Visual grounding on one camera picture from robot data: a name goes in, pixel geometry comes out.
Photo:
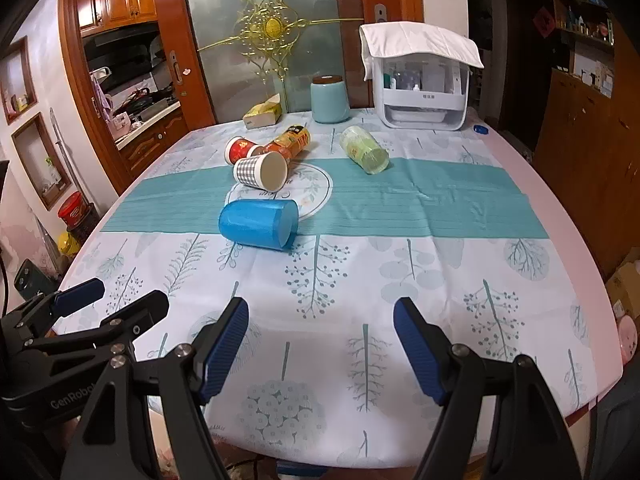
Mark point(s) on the yellow bottle on floor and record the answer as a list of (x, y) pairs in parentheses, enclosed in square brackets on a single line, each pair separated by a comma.
[(68, 246)]

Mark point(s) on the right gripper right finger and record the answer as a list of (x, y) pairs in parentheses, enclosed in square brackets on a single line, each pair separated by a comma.
[(529, 437)]

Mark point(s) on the blue plastic cup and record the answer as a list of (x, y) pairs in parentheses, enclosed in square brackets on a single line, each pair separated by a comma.
[(268, 224)]

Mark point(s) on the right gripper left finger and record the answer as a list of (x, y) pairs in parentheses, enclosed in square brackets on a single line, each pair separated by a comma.
[(114, 440)]

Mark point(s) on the red lidded tin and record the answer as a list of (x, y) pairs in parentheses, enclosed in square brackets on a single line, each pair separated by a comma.
[(73, 209)]

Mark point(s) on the red paper cup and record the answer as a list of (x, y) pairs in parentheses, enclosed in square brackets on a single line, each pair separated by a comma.
[(238, 148)]

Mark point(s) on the white cloth cover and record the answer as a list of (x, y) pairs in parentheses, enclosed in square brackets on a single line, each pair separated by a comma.
[(402, 38)]

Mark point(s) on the teal ceramic jar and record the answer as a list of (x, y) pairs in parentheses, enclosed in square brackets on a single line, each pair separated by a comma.
[(329, 99)]

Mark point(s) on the patterned teal tablecloth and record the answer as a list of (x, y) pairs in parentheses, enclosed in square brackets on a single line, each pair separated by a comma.
[(458, 222)]

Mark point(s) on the pale green plastic cup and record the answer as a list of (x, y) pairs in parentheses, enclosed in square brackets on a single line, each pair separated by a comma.
[(362, 148)]

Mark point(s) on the gold ornamental door decoration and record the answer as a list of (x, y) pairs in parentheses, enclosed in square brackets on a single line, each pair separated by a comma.
[(267, 32)]

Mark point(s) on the orange snack canister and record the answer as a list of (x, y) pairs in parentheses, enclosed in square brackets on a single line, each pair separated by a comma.
[(290, 143)]

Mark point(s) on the grey checkered paper cup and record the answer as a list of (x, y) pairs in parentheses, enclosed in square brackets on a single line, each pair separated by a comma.
[(268, 171)]

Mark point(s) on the white storage organizer box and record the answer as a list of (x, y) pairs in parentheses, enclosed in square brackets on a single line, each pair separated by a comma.
[(420, 91)]

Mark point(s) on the yellow tissue box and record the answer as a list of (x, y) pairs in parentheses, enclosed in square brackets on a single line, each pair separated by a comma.
[(264, 114)]

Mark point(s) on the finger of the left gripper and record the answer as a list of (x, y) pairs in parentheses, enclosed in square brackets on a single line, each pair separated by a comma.
[(44, 311), (122, 327)]

